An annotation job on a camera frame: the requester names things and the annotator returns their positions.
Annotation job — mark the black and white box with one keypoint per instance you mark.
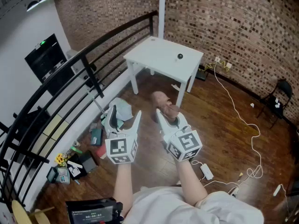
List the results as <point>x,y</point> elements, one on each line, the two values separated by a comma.
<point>74,170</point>

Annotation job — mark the white power adapter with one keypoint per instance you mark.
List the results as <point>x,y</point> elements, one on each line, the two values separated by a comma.
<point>206,171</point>

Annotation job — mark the white pillar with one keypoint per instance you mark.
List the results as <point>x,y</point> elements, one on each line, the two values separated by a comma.
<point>161,8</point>

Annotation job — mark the translucent plastic bag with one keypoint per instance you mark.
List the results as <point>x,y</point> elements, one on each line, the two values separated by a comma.
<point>122,108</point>

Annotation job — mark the black screen device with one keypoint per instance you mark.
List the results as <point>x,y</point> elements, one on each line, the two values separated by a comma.
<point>91,212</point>

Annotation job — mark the black wall panel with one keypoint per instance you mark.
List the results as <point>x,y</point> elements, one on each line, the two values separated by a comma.
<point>44,59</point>

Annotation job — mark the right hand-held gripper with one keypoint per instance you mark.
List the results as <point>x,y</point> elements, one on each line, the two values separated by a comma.
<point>184,146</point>

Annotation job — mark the black metal railing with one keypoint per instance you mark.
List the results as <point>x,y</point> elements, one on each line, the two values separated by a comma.
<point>92,76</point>

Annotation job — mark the person's left forearm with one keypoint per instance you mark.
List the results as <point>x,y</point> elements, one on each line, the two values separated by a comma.
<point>123,183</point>

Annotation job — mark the white table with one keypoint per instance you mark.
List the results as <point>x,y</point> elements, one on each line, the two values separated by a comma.
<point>158,55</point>

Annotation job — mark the sunflower bouquet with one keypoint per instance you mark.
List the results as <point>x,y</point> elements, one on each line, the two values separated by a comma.
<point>60,159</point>

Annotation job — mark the red box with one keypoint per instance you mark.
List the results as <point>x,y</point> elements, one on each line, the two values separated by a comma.
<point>102,151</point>

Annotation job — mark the black folding chair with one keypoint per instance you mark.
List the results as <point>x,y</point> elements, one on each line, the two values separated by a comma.
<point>285,87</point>

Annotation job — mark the wooden stool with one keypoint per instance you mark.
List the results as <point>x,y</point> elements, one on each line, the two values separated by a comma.
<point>18,212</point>

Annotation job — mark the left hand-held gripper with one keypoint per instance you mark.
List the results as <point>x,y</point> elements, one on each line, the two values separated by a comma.
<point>119,148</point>

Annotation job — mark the white wall socket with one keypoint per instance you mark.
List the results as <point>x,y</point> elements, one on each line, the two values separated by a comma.
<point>229,66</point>
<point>217,59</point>

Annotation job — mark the person's right forearm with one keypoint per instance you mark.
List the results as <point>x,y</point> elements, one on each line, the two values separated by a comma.
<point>189,183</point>

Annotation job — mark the grey metal rod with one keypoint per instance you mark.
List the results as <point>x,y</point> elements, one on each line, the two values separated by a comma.
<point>97,102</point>

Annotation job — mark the brown cloth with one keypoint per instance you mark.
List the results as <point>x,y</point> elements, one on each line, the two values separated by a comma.
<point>163,101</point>

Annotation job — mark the white power strip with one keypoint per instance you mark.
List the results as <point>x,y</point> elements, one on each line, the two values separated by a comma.
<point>233,191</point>

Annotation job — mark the dark green small box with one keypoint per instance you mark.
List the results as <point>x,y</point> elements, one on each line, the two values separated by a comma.
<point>52,175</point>

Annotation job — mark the white round device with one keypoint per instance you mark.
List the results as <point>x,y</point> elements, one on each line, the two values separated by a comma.
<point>180,56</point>

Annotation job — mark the green plastic toy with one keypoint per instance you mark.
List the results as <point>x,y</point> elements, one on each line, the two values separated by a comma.
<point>76,149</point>

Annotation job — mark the teal box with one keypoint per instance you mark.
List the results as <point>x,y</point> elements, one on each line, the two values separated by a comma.
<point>97,136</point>

